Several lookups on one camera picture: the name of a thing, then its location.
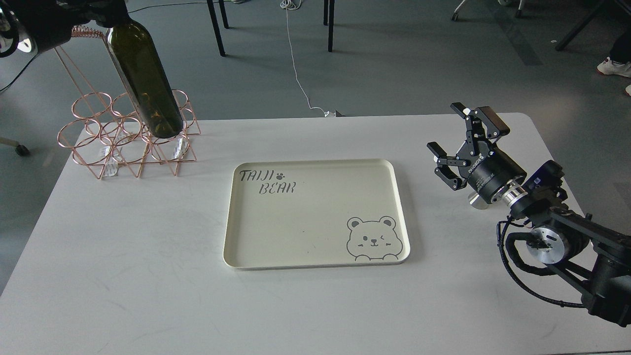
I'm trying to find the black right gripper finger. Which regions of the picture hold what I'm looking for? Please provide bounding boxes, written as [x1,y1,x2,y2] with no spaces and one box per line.
[427,142,471,191]
[451,103,511,153]

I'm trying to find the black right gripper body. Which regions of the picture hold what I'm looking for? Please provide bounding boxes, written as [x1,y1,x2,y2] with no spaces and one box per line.
[460,146,527,204]

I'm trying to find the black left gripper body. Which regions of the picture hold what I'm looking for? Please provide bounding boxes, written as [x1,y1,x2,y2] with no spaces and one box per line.
[59,0,131,42]

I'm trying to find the steel double jigger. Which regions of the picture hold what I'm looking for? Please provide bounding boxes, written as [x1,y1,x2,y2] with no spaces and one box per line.
[467,192,491,211]

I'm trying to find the dark green wine bottle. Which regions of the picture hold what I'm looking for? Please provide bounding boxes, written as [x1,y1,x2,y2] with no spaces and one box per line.
[106,17,183,139]

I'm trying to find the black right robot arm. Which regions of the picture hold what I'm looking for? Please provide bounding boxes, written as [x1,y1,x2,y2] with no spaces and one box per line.
[427,103,631,327]

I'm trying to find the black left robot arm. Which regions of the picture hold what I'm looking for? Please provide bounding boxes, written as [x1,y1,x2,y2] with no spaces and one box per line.
[1,0,130,58]

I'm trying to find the white sneaker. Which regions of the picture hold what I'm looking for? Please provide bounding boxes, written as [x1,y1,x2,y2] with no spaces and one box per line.
[596,57,631,78]

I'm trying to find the black desk leg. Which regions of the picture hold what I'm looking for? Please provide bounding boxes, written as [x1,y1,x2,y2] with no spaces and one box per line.
[555,0,606,51]

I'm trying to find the chair caster wheel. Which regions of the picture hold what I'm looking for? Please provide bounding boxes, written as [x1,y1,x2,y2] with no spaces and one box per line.
[0,137,30,157]

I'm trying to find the cream bear serving tray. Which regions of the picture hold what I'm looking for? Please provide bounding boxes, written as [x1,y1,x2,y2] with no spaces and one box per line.
[223,159,411,270]

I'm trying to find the black chair legs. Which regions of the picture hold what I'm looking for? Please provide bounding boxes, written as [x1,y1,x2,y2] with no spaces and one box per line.
[204,0,335,58]

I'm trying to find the copper wire wine rack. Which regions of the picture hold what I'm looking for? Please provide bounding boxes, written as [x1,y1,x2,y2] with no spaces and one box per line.
[54,46,201,179]

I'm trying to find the white floor cable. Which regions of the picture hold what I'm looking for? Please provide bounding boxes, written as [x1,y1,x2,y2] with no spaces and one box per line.
[280,0,346,118]

